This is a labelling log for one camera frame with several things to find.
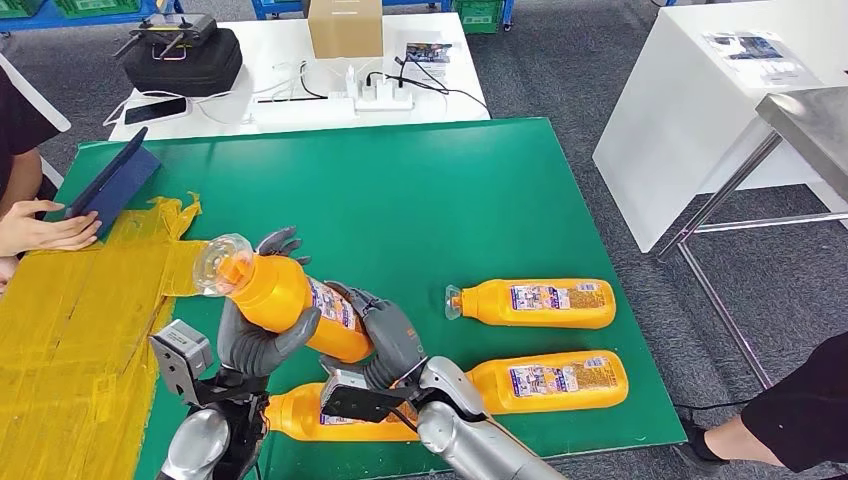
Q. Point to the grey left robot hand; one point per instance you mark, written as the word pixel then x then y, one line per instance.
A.
pixel 252 351

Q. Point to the person's hand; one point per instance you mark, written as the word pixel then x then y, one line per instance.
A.
pixel 46 232

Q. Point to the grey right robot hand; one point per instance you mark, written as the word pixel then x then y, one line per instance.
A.
pixel 397 338

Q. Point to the orange detergent bottle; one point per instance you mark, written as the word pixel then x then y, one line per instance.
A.
pixel 298 417
pixel 278 298
pixel 530 384
pixel 490 305

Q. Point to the dark blue tablet case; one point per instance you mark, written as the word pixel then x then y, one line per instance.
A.
pixel 119 185

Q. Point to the yellow taped cardboard sheet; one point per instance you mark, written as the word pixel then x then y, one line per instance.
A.
pixel 66 364

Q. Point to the black smartphone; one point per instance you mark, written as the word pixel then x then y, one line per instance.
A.
pixel 156 110

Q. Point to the blue shelf rack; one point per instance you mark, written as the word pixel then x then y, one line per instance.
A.
pixel 278 8
pixel 79 24

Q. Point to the black carrying case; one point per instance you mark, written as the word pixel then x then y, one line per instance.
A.
pixel 192 73

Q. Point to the green plastic crate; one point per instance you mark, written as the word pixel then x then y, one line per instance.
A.
pixel 20 8
pixel 96 8
pixel 478 20

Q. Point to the white power strip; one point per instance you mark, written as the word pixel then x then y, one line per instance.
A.
pixel 384 102

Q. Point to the grey drone remote controller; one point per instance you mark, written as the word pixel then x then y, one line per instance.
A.
pixel 175 28

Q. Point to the white flat block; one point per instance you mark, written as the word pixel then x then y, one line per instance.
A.
pixel 298 114

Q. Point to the white charger plug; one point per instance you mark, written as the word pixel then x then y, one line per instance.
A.
pixel 351 83
pixel 379 85

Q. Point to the printed leaflet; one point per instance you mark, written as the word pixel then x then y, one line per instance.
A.
pixel 427 56

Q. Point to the white rectangular table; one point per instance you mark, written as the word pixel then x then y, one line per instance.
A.
pixel 285 40

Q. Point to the brown cardboard box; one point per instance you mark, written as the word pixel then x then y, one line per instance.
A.
pixel 344 30

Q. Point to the white panel-sided table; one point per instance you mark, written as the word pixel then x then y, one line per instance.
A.
pixel 662 99

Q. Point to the printed paper sheet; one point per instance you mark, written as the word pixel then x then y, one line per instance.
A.
pixel 755 56

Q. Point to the stainless steel table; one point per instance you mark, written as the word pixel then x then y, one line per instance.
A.
pixel 808 126

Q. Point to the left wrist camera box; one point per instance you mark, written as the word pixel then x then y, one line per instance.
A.
pixel 179 351

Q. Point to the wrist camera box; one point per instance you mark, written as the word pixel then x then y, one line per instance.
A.
pixel 179 351
pixel 351 401

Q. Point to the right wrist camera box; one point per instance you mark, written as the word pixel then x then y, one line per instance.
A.
pixel 351 401

